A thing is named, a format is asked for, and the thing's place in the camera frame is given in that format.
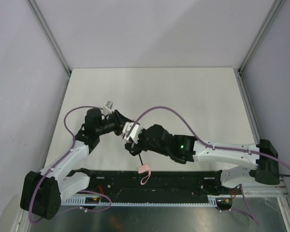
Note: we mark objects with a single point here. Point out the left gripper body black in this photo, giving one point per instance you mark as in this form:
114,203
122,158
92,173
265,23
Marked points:
117,120

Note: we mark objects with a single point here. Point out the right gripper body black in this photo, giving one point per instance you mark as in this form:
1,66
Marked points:
140,140

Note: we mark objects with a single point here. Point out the pink folding umbrella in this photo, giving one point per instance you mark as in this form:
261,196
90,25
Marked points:
144,169

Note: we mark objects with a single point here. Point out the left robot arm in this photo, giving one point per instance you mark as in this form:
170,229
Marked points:
45,190

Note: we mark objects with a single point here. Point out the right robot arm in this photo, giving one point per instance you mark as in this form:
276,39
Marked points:
252,161

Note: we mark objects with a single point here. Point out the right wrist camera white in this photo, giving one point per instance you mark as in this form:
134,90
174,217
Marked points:
131,134

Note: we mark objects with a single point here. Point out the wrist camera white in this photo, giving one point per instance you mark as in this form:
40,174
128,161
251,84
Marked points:
107,108
131,134

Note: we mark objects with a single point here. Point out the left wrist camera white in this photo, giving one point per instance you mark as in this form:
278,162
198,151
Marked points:
107,108

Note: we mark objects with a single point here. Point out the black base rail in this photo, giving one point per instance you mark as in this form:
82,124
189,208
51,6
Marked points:
172,187

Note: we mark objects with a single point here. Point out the grey cable duct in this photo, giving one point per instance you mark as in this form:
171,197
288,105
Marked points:
91,200

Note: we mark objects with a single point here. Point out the aluminium frame post left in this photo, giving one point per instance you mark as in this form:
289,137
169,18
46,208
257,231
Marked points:
48,34

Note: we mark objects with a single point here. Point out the aluminium frame post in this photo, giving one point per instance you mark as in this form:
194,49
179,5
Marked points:
48,34
265,26

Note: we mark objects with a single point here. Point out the aluminium frame post right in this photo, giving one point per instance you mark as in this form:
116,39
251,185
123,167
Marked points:
265,26

